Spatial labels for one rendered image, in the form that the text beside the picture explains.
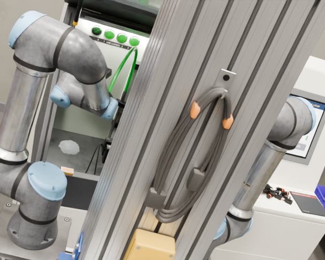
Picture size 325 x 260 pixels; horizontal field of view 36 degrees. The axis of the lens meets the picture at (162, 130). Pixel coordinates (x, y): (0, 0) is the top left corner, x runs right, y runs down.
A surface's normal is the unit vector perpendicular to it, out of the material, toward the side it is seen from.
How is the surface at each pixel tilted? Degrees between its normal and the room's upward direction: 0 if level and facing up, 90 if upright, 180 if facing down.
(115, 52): 90
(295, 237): 90
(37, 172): 7
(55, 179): 7
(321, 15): 90
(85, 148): 0
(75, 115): 90
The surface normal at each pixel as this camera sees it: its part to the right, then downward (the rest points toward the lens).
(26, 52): -0.29, 0.26
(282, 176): 0.22, 0.31
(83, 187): 0.14, 0.52
